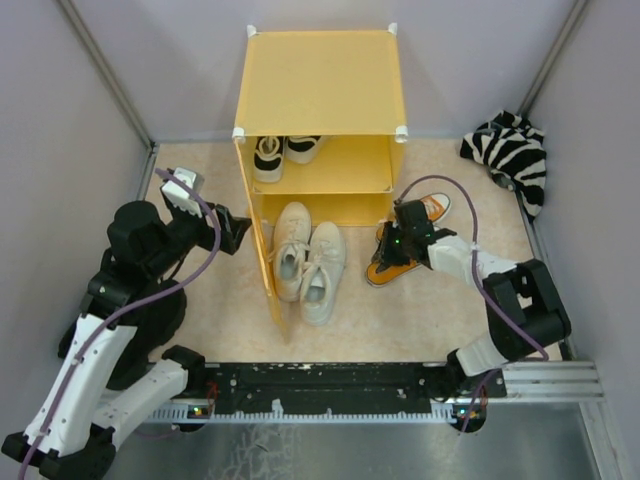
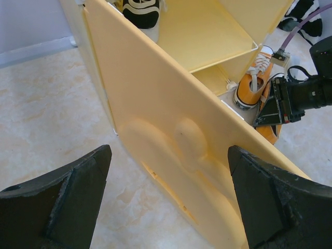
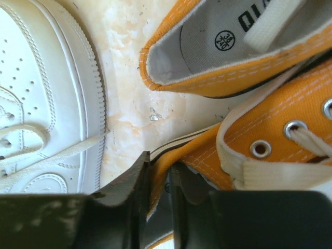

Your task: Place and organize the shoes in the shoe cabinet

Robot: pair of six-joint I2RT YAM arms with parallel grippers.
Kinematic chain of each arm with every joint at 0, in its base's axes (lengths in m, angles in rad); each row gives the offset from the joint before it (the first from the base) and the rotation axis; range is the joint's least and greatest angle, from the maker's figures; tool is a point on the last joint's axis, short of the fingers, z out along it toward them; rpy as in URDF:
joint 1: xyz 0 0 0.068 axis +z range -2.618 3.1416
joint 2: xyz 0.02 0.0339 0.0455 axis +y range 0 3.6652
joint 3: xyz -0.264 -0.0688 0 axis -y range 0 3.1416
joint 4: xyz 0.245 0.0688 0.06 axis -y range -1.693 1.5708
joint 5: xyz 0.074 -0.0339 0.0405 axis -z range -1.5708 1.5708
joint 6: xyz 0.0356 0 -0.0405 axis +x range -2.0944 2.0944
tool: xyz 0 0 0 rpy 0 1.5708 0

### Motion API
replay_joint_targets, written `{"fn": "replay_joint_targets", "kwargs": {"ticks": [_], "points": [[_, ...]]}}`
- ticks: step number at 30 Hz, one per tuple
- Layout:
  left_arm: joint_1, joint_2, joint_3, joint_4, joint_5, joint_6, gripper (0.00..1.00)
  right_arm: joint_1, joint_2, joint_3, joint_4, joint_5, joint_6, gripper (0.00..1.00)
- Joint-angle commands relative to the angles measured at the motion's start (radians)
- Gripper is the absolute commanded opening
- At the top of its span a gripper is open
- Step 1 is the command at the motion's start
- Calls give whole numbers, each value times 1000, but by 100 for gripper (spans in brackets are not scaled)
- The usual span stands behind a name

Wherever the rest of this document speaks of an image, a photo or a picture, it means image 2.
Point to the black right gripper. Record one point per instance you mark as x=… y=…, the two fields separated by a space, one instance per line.
x=285 y=101

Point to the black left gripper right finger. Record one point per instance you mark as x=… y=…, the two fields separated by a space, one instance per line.
x=279 y=209

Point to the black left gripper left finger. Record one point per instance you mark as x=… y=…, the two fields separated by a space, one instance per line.
x=58 y=209

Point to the orange sneaker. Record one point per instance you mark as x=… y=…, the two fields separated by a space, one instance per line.
x=270 y=133

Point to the orange sneaker one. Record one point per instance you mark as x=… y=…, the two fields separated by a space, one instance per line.
x=253 y=83

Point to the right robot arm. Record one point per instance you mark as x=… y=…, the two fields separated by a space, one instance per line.
x=321 y=57

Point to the yellow plastic shoe cabinet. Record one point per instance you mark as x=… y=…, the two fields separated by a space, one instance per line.
x=213 y=40

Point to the zebra striped cloth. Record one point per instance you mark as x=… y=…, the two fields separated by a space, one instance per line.
x=297 y=12

